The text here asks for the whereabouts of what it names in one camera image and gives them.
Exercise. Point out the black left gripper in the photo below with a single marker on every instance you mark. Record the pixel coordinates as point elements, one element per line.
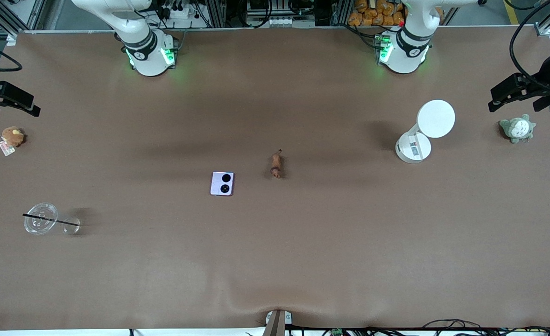
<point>544,76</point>

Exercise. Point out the lilac flip phone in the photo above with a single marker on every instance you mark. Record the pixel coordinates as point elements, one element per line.
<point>222,183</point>

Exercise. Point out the brown lion figurine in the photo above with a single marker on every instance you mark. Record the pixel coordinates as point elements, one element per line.
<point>276,164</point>

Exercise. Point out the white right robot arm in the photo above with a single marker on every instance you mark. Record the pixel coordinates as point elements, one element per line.
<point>146,56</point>

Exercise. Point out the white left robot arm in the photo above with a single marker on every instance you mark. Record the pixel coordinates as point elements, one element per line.
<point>408,51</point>

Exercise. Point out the brown plush toy with tag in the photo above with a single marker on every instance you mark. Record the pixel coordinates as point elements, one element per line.
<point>11,136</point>

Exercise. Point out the green grey plush toy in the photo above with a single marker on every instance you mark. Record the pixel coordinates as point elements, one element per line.
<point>517,128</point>

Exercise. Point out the white desk lamp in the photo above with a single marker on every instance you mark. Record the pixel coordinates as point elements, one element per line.
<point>426,128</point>

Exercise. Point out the clear plastic cup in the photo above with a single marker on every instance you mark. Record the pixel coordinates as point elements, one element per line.
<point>40,218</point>

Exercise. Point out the black drinking straw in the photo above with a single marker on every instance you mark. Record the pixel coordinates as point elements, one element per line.
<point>53,220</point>

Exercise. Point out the orange plush toy pile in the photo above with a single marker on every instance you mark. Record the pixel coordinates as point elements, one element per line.
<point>377,13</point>

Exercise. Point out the white power strip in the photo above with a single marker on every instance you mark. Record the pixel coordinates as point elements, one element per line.
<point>178,10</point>

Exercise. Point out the grey equipment rack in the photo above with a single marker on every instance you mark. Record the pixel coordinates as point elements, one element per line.
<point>279,11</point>

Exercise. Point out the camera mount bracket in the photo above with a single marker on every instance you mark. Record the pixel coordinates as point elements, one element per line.
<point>277,323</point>

